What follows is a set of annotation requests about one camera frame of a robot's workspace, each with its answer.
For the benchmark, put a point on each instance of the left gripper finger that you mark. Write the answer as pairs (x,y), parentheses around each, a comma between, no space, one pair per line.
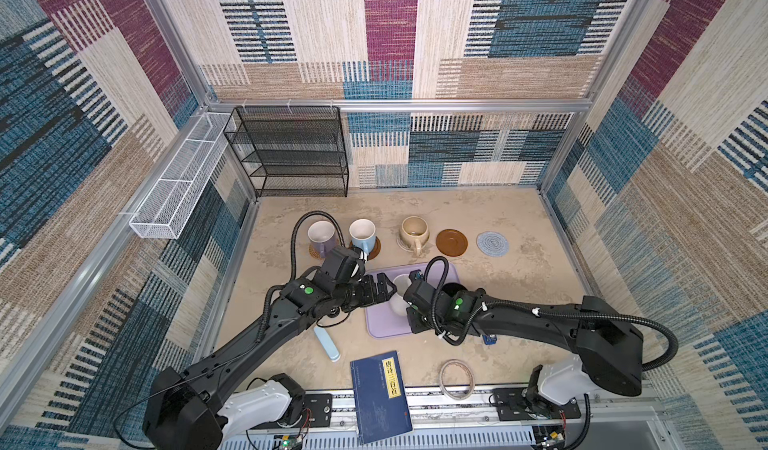
(385,302)
(384,284)

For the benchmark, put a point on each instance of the woven rattan coaster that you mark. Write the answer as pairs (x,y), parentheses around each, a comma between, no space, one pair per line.
(321,250)

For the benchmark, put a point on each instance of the light blue small case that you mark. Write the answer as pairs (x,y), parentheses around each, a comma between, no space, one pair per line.
(327,343)

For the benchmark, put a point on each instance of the light blue mug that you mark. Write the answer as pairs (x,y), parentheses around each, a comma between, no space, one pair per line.
(363,235)

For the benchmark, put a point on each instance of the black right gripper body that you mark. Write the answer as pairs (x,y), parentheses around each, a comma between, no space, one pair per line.
(418,322)

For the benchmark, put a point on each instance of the dark brown wooden coaster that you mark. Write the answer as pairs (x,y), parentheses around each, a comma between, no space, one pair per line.
(376,250)

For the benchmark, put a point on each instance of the brown round coaster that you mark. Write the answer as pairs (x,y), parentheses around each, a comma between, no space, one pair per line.
(451,242)

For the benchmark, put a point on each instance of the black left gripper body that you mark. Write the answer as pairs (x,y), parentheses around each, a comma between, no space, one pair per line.
(360,294)

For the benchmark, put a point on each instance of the clear glass coaster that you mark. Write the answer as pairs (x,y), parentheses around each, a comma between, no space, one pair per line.
(401,245)

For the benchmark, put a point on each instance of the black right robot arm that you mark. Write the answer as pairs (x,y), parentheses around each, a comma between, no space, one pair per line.
(614,349)

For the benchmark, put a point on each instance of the grey woven round coaster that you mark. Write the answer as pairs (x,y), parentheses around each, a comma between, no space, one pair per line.
(492,244)

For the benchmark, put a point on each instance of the black ceramic mug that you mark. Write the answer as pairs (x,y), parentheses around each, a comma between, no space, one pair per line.
(452,289)

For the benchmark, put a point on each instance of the clear tape roll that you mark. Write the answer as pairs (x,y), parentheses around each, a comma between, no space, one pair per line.
(456,380)

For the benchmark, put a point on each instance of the white wire mesh basket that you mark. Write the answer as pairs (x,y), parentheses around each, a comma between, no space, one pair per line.
(165,211)

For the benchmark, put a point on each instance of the lilac plastic tray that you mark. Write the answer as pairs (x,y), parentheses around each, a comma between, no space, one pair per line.
(382,322)

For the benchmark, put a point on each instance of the dark blue book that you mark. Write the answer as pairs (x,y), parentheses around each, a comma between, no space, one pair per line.
(381,405)

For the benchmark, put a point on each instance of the beige ceramic mug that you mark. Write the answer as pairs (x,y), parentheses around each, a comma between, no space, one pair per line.
(414,235)

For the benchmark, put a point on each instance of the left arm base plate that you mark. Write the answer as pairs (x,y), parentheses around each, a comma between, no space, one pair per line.
(317,407)

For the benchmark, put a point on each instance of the white ceramic mug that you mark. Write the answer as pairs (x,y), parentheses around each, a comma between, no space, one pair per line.
(397,303)

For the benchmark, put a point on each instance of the lilac white mug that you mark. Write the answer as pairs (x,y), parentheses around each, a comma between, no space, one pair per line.
(321,232)

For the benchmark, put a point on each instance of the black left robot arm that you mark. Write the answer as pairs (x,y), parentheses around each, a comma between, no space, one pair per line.
(200,407)

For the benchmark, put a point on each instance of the black wire shelf rack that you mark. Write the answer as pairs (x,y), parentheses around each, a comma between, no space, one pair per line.
(290,151)

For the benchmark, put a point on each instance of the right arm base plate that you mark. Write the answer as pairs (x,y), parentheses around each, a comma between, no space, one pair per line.
(519,404)

